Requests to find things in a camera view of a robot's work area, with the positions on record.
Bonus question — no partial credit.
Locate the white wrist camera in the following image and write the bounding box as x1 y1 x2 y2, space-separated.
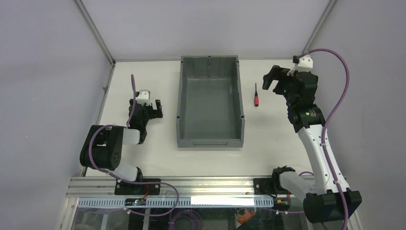
287 55 313 76
136 90 151 105

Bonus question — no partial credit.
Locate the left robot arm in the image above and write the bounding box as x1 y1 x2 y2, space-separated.
79 99 163 183

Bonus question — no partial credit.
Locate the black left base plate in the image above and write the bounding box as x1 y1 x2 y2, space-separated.
114 178 161 196

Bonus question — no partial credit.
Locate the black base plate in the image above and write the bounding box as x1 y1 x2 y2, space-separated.
114 178 161 196
253 177 288 196

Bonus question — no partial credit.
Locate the white slotted cable duct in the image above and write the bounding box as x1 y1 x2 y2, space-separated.
78 196 273 209

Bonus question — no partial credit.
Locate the orange object under table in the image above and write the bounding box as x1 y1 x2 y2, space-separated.
236 208 256 224

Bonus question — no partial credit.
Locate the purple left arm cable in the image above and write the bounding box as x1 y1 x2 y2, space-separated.
88 74 180 218

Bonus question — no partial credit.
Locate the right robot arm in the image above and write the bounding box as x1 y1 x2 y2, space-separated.
262 65 362 226

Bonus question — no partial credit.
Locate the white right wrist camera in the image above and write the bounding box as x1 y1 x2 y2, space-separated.
287 55 313 76

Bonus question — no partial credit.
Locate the coiled purple cable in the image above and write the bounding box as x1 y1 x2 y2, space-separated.
168 208 203 230

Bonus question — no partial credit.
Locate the aluminium mounting rail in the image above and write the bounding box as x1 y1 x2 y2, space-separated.
66 176 260 197

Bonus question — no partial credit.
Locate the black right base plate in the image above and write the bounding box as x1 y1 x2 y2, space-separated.
253 177 288 196

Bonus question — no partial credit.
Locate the red handled screwdriver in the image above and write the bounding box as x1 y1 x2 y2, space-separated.
254 83 259 107

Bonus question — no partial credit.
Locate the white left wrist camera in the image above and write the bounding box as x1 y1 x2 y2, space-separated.
136 90 151 105

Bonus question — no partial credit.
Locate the grey plastic bin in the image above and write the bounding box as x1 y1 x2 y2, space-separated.
176 55 245 148

